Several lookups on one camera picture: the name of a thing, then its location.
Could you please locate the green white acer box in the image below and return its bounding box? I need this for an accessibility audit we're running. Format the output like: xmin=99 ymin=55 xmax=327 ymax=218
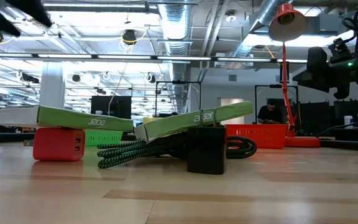
xmin=0 ymin=105 xmax=134 ymax=132
xmin=134 ymin=100 xmax=254 ymax=142

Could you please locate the silver ventilation duct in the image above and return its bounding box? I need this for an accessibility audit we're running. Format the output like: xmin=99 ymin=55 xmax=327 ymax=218
xmin=228 ymin=0 xmax=295 ymax=60
xmin=158 ymin=0 xmax=192 ymax=113

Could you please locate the black ceiling cable reel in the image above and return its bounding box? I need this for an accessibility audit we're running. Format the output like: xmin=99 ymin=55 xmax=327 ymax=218
xmin=122 ymin=29 xmax=137 ymax=46

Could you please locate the red desk lamp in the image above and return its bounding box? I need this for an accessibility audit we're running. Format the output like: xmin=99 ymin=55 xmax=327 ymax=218
xmin=268 ymin=2 xmax=321 ymax=148

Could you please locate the long overhead light bar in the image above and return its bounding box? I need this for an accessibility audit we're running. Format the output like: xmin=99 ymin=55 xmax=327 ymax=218
xmin=0 ymin=52 xmax=308 ymax=63

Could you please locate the black computer monitor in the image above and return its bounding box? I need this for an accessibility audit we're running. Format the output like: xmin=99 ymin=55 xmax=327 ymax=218
xmin=90 ymin=95 xmax=132 ymax=119

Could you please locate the red plastic basket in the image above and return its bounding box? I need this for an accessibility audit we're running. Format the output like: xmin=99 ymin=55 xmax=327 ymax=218
xmin=225 ymin=124 xmax=288 ymax=149

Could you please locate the green black braided cable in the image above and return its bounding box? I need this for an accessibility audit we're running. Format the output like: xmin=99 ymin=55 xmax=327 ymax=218
xmin=96 ymin=133 xmax=189 ymax=169

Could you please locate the person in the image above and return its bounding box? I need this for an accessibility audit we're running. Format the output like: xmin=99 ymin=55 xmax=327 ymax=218
xmin=257 ymin=99 xmax=287 ymax=125

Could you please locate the white building column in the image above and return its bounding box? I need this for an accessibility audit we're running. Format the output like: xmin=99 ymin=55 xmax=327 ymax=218
xmin=39 ymin=60 xmax=65 ymax=108

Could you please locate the black cube charger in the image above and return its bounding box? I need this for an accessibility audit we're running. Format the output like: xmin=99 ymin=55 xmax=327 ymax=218
xmin=186 ymin=124 xmax=227 ymax=175

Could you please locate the red cube charger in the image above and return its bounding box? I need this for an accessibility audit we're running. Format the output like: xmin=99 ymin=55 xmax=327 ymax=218
xmin=23 ymin=127 xmax=86 ymax=162

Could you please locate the green plastic basket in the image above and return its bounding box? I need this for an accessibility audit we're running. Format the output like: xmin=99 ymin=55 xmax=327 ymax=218
xmin=84 ymin=129 xmax=124 ymax=147

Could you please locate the yellow plastic bin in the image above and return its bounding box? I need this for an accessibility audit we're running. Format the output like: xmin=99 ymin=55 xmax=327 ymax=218
xmin=142 ymin=116 xmax=164 ymax=124

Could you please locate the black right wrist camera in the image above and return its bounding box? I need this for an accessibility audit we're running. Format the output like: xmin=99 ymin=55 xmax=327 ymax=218
xmin=328 ymin=37 xmax=354 ymax=62

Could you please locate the black aluminium table frame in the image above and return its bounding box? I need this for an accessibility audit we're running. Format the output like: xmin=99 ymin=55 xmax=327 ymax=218
xmin=319 ymin=138 xmax=358 ymax=153

